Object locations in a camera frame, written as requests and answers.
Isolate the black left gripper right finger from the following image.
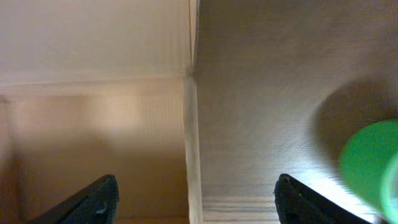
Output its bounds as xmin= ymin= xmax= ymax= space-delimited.
xmin=274 ymin=174 xmax=370 ymax=224

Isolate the brown cardboard box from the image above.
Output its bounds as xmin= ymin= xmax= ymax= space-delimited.
xmin=1 ymin=0 xmax=203 ymax=223

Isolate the green tape roll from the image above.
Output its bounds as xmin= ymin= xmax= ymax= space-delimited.
xmin=339 ymin=119 xmax=397 ymax=223

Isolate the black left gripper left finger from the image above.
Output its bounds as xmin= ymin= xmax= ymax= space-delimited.
xmin=29 ymin=174 xmax=119 ymax=224

